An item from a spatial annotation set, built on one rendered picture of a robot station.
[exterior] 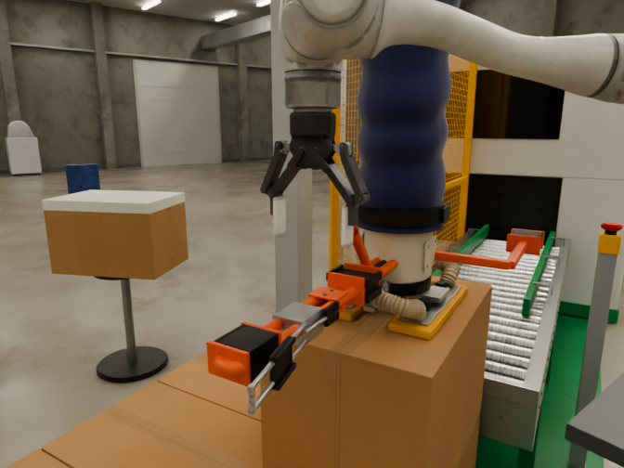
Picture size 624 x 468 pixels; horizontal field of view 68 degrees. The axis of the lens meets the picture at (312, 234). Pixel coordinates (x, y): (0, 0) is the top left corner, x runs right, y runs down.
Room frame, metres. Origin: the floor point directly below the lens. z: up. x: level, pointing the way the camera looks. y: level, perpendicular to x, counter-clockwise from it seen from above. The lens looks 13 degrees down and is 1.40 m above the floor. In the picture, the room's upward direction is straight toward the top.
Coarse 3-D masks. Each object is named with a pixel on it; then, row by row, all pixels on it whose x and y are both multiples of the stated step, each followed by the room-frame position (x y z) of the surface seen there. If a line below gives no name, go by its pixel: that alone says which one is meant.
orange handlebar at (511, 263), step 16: (448, 256) 1.10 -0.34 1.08; (464, 256) 1.09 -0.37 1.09; (480, 256) 1.08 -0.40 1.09; (512, 256) 1.08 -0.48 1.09; (384, 272) 0.99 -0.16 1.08; (320, 288) 0.86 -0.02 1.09; (336, 288) 0.88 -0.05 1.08; (352, 288) 0.87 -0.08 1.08; (320, 304) 0.83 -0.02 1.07; (272, 320) 0.72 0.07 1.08; (224, 368) 0.57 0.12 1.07; (240, 368) 0.57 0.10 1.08
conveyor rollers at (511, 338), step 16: (496, 240) 3.42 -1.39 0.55; (496, 256) 2.99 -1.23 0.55; (528, 256) 2.98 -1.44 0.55; (464, 272) 2.65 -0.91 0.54; (480, 272) 2.68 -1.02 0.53; (496, 272) 2.65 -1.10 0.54; (512, 272) 2.68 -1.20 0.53; (528, 272) 2.64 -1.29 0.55; (544, 272) 2.67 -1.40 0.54; (496, 288) 2.39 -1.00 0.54; (512, 288) 2.36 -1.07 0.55; (544, 288) 2.36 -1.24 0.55; (496, 304) 2.14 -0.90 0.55; (512, 304) 2.17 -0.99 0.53; (544, 304) 2.18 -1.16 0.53; (496, 320) 1.96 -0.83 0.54; (512, 320) 1.94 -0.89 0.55; (528, 320) 1.97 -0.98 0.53; (496, 336) 1.79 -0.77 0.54; (512, 336) 1.77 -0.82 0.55; (528, 336) 1.81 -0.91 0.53; (496, 352) 1.64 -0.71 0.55; (512, 352) 1.67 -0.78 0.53; (528, 352) 1.65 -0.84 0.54; (496, 368) 1.53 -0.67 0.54; (512, 368) 1.52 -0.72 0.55
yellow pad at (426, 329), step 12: (456, 288) 1.18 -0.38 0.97; (468, 288) 1.21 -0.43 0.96; (420, 300) 1.03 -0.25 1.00; (444, 300) 1.09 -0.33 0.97; (456, 300) 1.11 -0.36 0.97; (432, 312) 1.02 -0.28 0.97; (444, 312) 1.03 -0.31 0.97; (396, 324) 0.96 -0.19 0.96; (408, 324) 0.96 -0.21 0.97; (420, 324) 0.96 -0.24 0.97; (432, 324) 0.96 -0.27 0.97; (420, 336) 0.93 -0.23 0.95; (432, 336) 0.93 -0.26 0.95
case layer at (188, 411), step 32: (160, 384) 1.42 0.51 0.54; (192, 384) 1.42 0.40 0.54; (224, 384) 1.42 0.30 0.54; (96, 416) 1.24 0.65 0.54; (128, 416) 1.24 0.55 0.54; (160, 416) 1.24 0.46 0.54; (192, 416) 1.24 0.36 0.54; (224, 416) 1.24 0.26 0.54; (256, 416) 1.24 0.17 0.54; (64, 448) 1.10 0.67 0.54; (96, 448) 1.10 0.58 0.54; (128, 448) 1.10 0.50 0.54; (160, 448) 1.10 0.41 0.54; (192, 448) 1.10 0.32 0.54; (224, 448) 1.10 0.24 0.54; (256, 448) 1.10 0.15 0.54
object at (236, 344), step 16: (224, 336) 0.63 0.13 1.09; (240, 336) 0.63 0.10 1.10; (256, 336) 0.63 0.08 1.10; (272, 336) 0.63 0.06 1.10; (208, 352) 0.61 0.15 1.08; (224, 352) 0.60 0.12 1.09; (240, 352) 0.58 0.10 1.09; (256, 352) 0.59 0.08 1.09; (272, 352) 0.63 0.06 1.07; (208, 368) 0.61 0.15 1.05; (256, 368) 0.59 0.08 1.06
